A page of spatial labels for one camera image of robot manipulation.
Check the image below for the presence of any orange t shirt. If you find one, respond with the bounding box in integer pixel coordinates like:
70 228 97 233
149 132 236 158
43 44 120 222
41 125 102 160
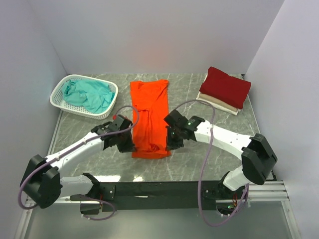
130 79 171 159

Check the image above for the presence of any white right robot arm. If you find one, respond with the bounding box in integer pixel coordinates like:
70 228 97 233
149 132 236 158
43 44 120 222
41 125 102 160
164 110 278 199

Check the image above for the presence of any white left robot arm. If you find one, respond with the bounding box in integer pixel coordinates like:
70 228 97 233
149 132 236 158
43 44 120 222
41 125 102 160
20 115 135 209

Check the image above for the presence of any folded beige t shirt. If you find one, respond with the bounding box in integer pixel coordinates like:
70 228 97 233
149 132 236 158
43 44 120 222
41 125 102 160
197 92 240 115

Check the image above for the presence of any teal t shirt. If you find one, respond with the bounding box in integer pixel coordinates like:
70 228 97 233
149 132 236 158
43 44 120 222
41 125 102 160
61 80 115 114

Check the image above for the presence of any folded dark red t shirt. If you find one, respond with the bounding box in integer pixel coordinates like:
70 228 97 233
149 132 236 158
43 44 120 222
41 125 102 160
199 67 252 109

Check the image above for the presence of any white plastic laundry basket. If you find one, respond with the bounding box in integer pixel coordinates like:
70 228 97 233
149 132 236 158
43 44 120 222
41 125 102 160
50 74 119 120

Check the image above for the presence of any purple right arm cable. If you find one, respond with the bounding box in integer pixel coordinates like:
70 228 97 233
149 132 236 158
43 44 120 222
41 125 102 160
167 100 250 227

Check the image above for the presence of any aluminium frame rail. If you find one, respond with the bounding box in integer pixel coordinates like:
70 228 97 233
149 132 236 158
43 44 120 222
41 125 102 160
248 181 290 202

